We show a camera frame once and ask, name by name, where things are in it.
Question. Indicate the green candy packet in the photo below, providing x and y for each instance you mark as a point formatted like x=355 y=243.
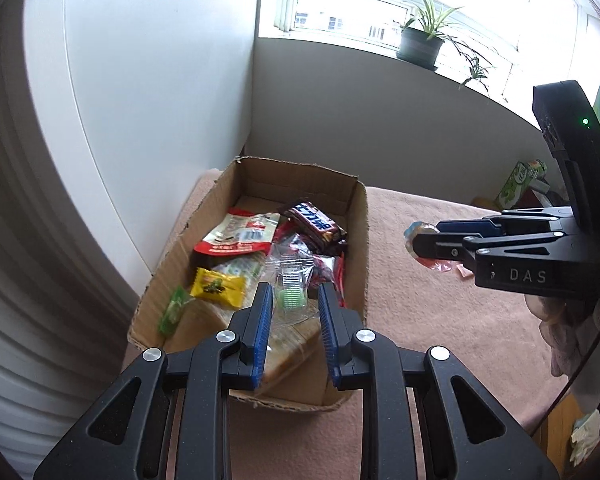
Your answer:
x=175 y=310

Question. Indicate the white framed window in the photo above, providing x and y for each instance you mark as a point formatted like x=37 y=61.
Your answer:
x=350 y=5

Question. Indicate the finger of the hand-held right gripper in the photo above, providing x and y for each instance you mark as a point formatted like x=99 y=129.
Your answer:
x=445 y=249
x=460 y=226

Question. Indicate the red clear candy packet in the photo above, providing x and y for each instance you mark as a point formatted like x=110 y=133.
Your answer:
x=325 y=267

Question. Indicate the green drink carton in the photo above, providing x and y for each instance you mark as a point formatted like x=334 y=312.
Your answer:
x=517 y=185

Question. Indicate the brown chocolate bar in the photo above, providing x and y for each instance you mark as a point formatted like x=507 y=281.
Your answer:
x=312 y=220

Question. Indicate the wrapped sliced bread loaf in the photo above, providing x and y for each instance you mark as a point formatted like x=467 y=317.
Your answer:
x=290 y=352

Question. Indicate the clear packet with green item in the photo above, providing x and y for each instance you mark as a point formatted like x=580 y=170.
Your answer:
x=292 y=290

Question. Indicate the brown cardboard box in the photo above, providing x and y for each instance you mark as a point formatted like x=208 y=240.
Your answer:
x=300 y=180

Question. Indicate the yellow snack packet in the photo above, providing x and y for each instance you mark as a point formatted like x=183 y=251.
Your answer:
x=217 y=287

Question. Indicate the white green cloth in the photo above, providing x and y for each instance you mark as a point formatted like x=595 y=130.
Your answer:
x=587 y=435

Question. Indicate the pink blanket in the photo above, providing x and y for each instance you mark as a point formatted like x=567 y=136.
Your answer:
x=430 y=320

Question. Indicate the red white snack packet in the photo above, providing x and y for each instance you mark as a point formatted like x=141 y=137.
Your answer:
x=235 y=232

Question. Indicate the potted spider plant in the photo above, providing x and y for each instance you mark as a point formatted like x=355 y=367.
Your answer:
x=420 y=47

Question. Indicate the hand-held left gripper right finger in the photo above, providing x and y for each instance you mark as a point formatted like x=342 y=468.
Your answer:
x=328 y=330

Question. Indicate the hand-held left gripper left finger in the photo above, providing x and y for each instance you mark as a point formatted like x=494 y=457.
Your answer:
x=262 y=325

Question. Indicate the colourful candy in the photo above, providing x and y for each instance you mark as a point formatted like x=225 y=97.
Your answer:
x=420 y=229

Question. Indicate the person's right forearm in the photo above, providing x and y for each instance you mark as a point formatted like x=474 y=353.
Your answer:
x=565 y=335

